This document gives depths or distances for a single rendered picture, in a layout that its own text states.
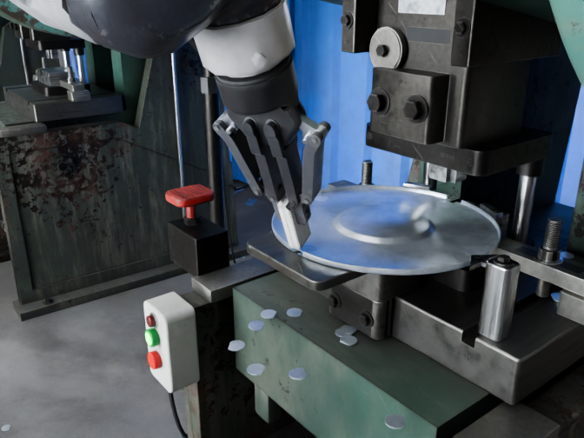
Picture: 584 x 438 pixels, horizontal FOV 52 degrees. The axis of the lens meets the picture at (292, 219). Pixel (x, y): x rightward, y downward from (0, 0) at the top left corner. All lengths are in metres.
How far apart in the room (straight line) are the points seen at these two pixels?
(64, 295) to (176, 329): 1.44
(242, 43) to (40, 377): 1.56
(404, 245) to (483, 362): 0.16
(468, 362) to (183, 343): 0.42
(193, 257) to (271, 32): 0.51
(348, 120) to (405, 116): 1.93
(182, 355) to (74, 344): 1.16
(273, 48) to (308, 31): 2.27
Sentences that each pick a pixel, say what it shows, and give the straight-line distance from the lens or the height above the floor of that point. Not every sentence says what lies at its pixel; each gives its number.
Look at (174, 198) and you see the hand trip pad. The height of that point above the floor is 0.76.
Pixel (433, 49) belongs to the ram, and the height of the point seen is 1.00.
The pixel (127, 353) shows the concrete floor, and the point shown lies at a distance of 1.98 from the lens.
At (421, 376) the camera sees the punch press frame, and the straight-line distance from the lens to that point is 0.74.
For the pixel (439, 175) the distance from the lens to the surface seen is 0.84.
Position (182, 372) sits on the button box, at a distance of 0.95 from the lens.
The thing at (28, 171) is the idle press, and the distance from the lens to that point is 2.16.
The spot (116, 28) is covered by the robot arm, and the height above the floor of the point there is 1.04.
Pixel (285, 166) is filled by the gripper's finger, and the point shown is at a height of 0.90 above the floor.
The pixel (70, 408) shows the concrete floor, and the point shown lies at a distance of 1.81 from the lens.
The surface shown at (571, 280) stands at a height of 0.75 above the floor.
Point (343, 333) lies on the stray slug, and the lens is 0.80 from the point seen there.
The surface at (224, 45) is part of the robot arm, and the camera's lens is 0.52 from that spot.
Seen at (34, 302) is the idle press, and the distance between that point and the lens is 2.31.
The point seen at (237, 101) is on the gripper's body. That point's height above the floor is 0.97.
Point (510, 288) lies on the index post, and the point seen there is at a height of 0.77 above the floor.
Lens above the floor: 1.07
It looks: 22 degrees down
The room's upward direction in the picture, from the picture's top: straight up
